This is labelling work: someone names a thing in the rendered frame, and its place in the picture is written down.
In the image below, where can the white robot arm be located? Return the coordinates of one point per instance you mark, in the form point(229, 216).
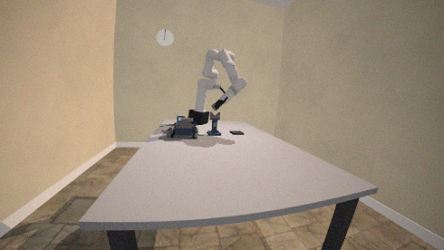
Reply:
point(209, 72)

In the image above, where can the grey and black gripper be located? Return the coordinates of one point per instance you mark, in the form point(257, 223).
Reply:
point(225, 98)

